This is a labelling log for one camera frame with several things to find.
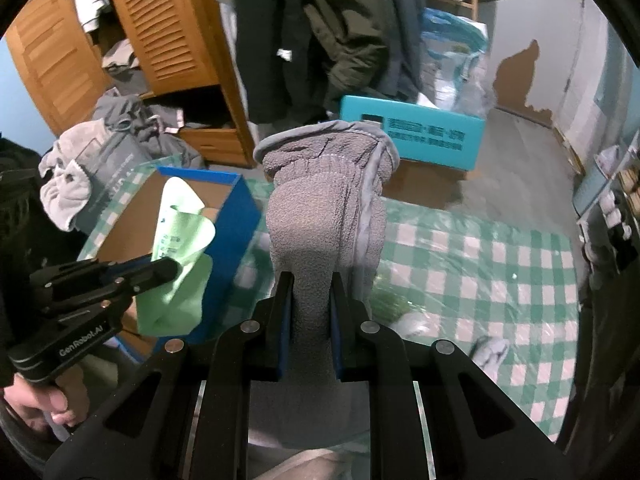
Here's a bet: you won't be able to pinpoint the grey printed bag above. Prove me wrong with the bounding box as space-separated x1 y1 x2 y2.
75 132 153 237

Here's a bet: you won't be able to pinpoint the wooden wardrobe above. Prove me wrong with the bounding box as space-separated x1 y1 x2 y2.
140 0 258 170

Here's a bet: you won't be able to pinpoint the green checked tablecloth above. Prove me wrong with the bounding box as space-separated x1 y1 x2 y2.
80 160 581 441

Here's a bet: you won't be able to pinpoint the pile of grey clothes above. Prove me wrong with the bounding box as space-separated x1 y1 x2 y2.
92 90 206 171

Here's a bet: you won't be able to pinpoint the black hanging trousers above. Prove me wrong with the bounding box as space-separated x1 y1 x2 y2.
232 0 331 125

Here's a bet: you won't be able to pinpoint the clear plastic bag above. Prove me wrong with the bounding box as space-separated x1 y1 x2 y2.
420 7 493 112

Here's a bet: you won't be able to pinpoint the wooden louvred wardrobe door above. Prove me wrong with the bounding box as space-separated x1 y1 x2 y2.
5 0 113 136
99 0 236 98

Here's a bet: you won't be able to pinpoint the teal printed cardboard box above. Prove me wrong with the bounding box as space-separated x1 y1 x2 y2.
339 95 487 206

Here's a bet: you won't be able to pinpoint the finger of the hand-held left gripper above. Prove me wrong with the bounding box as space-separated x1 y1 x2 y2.
75 254 153 275
107 258 181 311

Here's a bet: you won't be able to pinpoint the light green plastic packet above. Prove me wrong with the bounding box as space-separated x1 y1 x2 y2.
136 176 217 337

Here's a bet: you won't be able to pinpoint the grey sock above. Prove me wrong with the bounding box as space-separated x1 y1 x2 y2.
472 336 511 382

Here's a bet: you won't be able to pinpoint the grey fleece glove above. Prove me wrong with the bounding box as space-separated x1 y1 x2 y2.
252 120 401 451

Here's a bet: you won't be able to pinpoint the metal shelf unit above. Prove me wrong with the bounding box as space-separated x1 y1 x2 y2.
572 130 640 272

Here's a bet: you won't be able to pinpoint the dark blue hanging coat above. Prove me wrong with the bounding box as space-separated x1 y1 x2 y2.
380 0 432 102

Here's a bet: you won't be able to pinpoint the green glitter scrub cloth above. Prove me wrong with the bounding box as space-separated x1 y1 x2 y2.
375 287 410 326

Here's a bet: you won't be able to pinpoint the white hanging shirt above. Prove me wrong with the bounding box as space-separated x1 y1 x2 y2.
212 0 240 77

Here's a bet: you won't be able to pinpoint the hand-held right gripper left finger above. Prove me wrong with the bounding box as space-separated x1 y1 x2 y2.
45 272 296 480

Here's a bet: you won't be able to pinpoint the blue cardboard box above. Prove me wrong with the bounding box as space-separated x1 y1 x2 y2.
75 166 263 361

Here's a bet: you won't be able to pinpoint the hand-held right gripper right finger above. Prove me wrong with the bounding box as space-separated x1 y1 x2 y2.
331 273 583 480

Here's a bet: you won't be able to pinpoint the light grey towel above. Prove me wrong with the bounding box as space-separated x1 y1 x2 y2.
39 120 126 233

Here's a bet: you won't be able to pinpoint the person's left hand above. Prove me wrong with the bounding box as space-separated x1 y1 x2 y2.
2 372 83 433

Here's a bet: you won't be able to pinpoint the olive hanging jacket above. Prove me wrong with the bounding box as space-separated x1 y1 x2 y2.
300 0 391 111

